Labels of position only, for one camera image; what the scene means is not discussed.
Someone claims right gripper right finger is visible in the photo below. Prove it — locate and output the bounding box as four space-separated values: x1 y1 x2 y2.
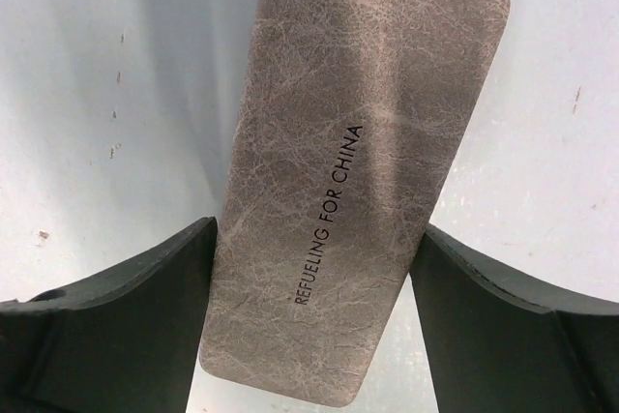
410 226 618 413

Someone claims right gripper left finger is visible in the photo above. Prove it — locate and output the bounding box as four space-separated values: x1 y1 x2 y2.
1 218 217 413

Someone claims grey glasses case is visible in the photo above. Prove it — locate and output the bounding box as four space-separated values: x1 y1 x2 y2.
199 0 510 407

